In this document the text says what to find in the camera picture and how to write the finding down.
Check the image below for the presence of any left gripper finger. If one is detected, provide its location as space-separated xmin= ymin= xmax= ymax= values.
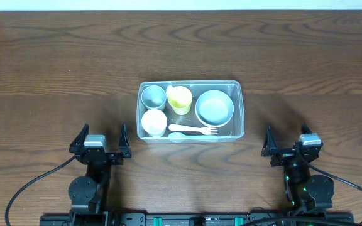
xmin=69 ymin=124 xmax=89 ymax=154
xmin=118 ymin=124 xmax=132 ymax=158

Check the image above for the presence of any white plastic cup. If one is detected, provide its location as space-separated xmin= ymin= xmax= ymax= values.
xmin=141 ymin=109 xmax=168 ymax=137

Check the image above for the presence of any light green plastic spoon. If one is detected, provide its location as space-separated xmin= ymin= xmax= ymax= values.
xmin=168 ymin=132 xmax=217 ymax=139

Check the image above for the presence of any pink plastic fork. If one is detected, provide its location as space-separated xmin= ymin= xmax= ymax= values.
xmin=168 ymin=124 xmax=218 ymax=135

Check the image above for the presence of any grey plastic cup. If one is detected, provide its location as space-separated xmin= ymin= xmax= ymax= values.
xmin=141 ymin=85 xmax=167 ymax=111

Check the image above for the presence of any clear plastic container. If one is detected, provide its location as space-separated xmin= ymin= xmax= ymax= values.
xmin=136 ymin=80 xmax=245 ymax=143

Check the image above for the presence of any white bowl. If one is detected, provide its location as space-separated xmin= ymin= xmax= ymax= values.
xmin=197 ymin=113 xmax=232 ymax=127

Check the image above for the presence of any grey bowl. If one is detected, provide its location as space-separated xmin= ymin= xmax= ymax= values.
xmin=195 ymin=90 xmax=234 ymax=116

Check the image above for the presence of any yellow plastic cup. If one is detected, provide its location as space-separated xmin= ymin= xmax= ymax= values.
xmin=166 ymin=86 xmax=193 ymax=116

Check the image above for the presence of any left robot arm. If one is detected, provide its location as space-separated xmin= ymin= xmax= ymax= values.
xmin=69 ymin=124 xmax=131 ymax=226

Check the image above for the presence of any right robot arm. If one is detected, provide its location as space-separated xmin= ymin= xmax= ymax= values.
xmin=261 ymin=124 xmax=334 ymax=214

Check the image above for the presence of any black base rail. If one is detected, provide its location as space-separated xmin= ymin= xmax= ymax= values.
xmin=39 ymin=210 xmax=354 ymax=226

